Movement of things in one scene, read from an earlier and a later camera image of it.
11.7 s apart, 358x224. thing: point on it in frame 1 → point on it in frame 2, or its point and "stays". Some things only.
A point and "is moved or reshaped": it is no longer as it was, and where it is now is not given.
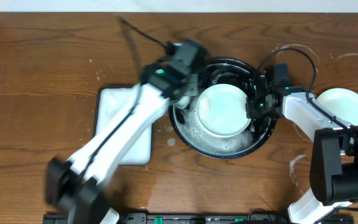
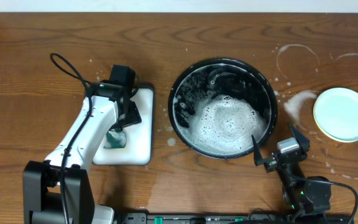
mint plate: [221, 109] → [344, 114]
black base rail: [183, 218] stays
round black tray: [186, 126] stays
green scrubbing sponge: [183, 102] is moved or reshaped
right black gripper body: [258, 107] → [273, 165]
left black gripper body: [190, 86] → [132, 116]
